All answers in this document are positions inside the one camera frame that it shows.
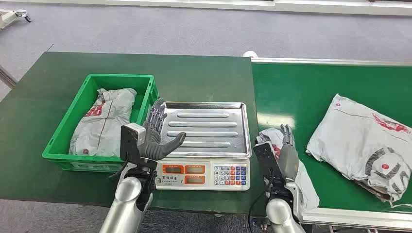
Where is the large grey mailer package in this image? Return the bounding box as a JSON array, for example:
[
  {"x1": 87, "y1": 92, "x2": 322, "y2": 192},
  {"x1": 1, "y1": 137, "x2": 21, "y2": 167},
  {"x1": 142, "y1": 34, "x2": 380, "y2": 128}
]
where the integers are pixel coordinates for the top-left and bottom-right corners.
[{"x1": 306, "y1": 94, "x2": 412, "y2": 204}]

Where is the electronic scale with steel tray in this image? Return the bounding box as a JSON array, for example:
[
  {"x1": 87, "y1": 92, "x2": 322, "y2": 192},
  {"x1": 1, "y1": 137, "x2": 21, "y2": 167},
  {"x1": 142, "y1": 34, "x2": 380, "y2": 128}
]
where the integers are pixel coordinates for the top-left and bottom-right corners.
[{"x1": 155, "y1": 101, "x2": 252, "y2": 192}]

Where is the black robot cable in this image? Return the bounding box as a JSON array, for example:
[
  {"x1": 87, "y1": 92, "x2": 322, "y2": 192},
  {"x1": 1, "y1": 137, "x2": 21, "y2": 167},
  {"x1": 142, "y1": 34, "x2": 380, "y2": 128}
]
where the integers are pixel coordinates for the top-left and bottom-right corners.
[{"x1": 247, "y1": 190, "x2": 268, "y2": 233}]

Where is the small grey mailer package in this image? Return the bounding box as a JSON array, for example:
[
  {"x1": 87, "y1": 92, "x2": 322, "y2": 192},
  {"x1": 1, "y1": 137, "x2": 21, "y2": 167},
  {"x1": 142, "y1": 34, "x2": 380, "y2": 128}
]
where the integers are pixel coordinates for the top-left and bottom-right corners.
[{"x1": 256, "y1": 127, "x2": 320, "y2": 214}]

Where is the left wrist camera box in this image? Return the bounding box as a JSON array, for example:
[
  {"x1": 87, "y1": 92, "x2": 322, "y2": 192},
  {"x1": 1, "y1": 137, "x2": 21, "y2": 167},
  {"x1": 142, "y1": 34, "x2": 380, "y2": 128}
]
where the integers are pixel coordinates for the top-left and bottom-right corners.
[{"x1": 120, "y1": 123, "x2": 147, "y2": 165}]

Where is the grey metal bar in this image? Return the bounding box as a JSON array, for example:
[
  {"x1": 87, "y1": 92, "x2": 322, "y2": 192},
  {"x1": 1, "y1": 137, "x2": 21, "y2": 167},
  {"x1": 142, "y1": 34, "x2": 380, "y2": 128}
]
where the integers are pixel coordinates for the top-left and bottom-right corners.
[{"x1": 0, "y1": 65, "x2": 17, "y2": 88}]

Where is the grey package with red seam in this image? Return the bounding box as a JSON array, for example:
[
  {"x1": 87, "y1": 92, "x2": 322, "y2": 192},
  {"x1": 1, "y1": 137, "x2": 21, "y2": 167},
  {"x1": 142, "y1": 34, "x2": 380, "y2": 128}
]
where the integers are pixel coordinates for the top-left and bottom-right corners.
[{"x1": 69, "y1": 88, "x2": 137, "y2": 157}]

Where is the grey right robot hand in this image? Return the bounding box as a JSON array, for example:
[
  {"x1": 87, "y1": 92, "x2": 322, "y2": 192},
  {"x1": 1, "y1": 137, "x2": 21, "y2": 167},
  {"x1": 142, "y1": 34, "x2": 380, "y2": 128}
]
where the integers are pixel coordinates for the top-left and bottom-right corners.
[{"x1": 278, "y1": 124, "x2": 300, "y2": 182}]

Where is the green conveyor belt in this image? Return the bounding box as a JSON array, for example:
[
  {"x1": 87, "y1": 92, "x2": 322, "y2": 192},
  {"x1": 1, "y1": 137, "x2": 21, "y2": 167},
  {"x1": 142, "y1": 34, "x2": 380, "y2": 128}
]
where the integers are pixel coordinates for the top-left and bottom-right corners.
[{"x1": 251, "y1": 58, "x2": 412, "y2": 231}]

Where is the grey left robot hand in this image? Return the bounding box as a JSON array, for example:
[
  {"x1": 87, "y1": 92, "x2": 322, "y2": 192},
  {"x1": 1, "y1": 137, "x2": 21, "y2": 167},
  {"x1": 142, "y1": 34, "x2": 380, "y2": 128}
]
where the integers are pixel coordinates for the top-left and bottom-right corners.
[{"x1": 138, "y1": 98, "x2": 187, "y2": 162}]

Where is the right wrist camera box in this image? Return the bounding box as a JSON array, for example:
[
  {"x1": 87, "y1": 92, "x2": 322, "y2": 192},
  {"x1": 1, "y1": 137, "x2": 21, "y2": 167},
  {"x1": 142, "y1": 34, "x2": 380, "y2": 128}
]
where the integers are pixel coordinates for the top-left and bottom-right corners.
[{"x1": 253, "y1": 141, "x2": 285, "y2": 191}]

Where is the white wheeled cart base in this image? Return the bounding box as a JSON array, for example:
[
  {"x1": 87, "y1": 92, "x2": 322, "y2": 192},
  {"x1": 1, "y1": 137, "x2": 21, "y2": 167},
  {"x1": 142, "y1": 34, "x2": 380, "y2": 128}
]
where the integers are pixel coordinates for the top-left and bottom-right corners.
[{"x1": 0, "y1": 9, "x2": 32, "y2": 30}]

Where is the green plastic crate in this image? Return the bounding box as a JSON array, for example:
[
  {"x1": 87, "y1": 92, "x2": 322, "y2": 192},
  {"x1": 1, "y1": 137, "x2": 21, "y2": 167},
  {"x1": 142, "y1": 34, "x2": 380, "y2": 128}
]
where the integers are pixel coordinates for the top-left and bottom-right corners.
[{"x1": 42, "y1": 74, "x2": 160, "y2": 173}]

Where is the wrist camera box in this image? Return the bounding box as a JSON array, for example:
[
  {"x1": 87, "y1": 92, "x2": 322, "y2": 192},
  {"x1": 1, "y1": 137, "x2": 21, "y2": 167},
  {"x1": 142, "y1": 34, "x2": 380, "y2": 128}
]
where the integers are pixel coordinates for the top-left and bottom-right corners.
[
  {"x1": 253, "y1": 141, "x2": 285, "y2": 191},
  {"x1": 120, "y1": 123, "x2": 147, "y2": 165}
]

